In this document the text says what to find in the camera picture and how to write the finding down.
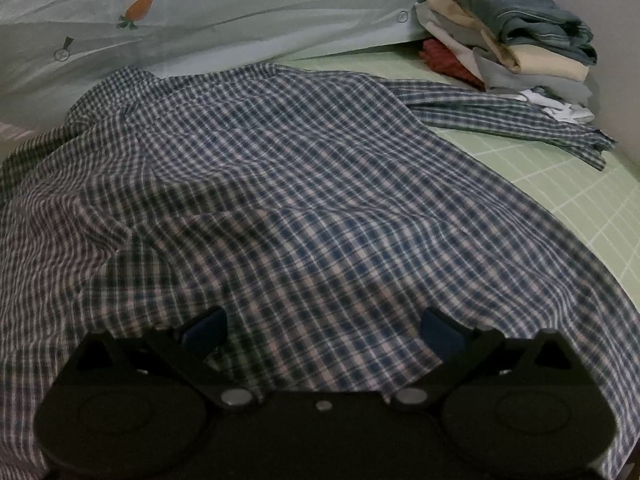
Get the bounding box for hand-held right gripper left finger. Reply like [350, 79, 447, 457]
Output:
[60, 306, 261, 413]

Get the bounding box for folded cream garment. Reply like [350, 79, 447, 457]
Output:
[425, 0, 592, 84]

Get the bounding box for folded blue grey jeans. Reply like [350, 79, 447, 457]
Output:
[439, 0, 599, 66]

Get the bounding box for white printed garment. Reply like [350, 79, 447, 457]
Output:
[502, 86, 597, 124]

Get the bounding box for blue white plaid shirt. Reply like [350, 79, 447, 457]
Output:
[0, 61, 626, 480]

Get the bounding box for pale blue carrot print quilt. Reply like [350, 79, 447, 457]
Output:
[0, 0, 531, 133]

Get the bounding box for pale pink white cloth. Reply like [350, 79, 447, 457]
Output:
[0, 120, 47, 161]

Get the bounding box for red patterned garment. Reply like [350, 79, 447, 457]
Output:
[419, 37, 487, 92]

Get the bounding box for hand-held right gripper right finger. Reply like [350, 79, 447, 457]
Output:
[385, 306, 588, 413]

